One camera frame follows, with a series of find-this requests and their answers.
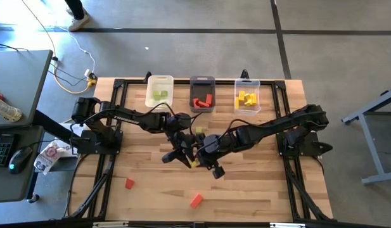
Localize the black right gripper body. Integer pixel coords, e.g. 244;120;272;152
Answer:
197;134;231;180

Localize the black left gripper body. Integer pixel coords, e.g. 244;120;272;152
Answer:
162;129;206;164

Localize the grey plastic bin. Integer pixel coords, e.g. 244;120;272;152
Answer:
189;75;216;114

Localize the white plastic bin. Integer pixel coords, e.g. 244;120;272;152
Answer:
144;75;174;111

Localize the clear plastic bin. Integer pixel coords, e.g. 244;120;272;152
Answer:
234;78;262;117

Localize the white label strip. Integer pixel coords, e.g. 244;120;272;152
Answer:
269;222;305;228
93;221;129;228

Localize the white paper sheet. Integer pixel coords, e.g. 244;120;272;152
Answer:
54;122;88;158

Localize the white printed snack bag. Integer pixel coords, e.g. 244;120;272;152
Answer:
33;141;67;176

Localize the black desk leg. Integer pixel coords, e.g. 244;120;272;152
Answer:
32;109;85;148

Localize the grey metal stand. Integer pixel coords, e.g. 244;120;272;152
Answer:
340;87;391;186

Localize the person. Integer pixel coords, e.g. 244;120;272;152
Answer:
64;0;91;32

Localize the black computer mouse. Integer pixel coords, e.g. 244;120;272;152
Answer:
8;146;34;175

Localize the dark grey desk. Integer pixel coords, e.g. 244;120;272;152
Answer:
0;125;46;203

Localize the cream plastic bottle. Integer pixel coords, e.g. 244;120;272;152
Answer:
0;94;23;124

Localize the black keyboard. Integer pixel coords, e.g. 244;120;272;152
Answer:
0;132;16;168

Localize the yellow power cable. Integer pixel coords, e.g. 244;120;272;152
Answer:
20;0;98;95

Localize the white cable with adapter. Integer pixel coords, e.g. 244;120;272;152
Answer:
57;25;96;79

